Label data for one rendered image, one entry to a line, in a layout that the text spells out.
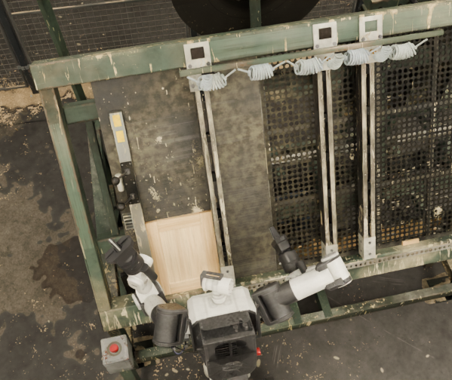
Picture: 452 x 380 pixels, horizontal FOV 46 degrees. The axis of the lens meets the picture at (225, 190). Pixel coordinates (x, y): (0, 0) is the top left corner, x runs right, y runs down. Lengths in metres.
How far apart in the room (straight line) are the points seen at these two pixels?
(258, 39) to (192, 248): 1.02
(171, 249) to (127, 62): 0.92
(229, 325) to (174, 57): 1.06
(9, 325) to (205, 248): 1.70
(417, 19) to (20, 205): 3.02
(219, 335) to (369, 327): 1.77
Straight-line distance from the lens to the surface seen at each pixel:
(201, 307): 2.16
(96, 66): 2.18
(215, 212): 2.44
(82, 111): 2.36
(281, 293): 2.17
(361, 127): 2.50
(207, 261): 2.61
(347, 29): 2.33
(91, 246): 2.51
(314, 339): 3.57
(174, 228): 2.51
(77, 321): 3.71
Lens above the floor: 3.37
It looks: 57 degrees down
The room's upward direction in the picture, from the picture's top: 1 degrees counter-clockwise
